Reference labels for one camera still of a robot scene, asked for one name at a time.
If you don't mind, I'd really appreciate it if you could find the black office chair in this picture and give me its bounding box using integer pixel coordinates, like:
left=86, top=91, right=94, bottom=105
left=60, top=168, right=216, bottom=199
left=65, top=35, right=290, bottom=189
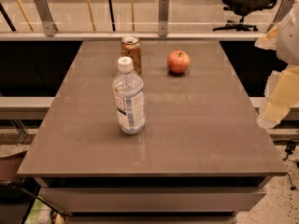
left=214, top=0, right=278, bottom=32

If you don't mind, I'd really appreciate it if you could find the grey table cabinet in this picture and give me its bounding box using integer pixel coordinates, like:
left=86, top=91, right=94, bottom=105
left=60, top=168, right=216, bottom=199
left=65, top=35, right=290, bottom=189
left=19, top=40, right=287, bottom=224

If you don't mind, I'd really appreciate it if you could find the red apple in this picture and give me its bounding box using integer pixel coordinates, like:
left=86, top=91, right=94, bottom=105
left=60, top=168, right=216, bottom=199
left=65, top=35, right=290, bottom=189
left=166, top=50, right=190, bottom=74

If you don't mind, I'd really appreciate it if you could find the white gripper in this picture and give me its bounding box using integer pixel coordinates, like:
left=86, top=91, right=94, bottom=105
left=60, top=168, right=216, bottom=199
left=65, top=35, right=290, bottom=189
left=254, top=3, right=299, bottom=129

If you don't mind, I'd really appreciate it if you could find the clear blue plastic water bottle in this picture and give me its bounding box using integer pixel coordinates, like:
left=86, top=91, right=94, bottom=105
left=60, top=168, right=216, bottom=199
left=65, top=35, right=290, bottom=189
left=112, top=57, right=146, bottom=134

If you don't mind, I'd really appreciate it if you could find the black power adapter with cable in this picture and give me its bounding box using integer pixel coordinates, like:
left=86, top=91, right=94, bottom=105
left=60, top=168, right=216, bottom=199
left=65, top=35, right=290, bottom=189
left=283, top=139, right=297, bottom=190

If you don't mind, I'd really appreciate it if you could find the glass railing with metal brackets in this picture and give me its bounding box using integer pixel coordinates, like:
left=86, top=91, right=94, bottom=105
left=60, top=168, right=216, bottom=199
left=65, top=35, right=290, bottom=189
left=0, top=0, right=294, bottom=40

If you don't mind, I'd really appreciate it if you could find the brown soda can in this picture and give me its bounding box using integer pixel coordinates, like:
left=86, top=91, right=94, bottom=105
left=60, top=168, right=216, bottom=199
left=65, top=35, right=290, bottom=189
left=121, top=36, right=142, bottom=74

